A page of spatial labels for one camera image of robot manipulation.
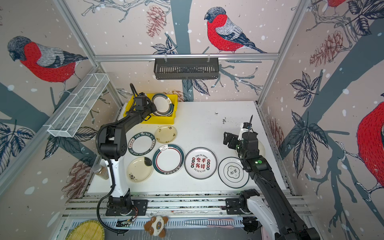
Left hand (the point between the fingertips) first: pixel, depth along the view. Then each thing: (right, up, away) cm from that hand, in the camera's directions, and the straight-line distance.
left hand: (154, 104), depth 103 cm
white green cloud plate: (+51, -42, -18) cm, 68 cm away
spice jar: (-21, -38, -25) cm, 50 cm away
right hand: (+48, -19, -25) cm, 57 cm away
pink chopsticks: (+26, -60, -33) cm, 73 cm away
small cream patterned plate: (+9, -21, -2) cm, 23 cm away
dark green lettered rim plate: (-7, -27, -5) cm, 29 cm away
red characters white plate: (+33, -37, -15) cm, 52 cm away
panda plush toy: (+12, -59, -37) cm, 70 cm away
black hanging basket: (+21, +26, +4) cm, 34 cm away
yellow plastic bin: (-21, 0, +7) cm, 22 cm away
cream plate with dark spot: (-3, -39, -19) cm, 44 cm away
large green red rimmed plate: (+12, -35, -12) cm, 40 cm away
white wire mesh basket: (-33, -3, -25) cm, 42 cm away
